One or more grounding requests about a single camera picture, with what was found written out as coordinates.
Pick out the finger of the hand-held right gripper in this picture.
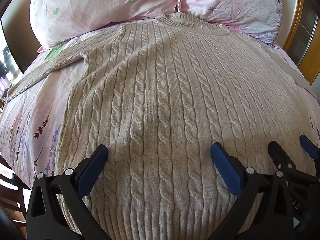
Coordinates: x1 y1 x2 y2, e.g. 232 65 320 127
267 141 320 180
299 134 320 160

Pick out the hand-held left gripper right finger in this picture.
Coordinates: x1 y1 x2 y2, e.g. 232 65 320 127
211 142 298 240

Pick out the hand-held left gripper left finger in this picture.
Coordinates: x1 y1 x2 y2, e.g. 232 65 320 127
26 144 109 240

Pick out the beige cable-knit sweater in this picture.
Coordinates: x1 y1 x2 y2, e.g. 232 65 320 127
7 12 320 240

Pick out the pink floral bed sheet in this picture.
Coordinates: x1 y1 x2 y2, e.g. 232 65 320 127
0 17 320 190

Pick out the dark wooden chair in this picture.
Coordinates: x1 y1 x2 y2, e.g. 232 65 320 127
0 155 34 233

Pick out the bright window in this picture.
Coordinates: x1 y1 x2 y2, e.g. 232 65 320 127
0 42 22 100

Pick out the pink floral pillow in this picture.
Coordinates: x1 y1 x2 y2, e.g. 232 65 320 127
29 0 182 50
178 0 283 45

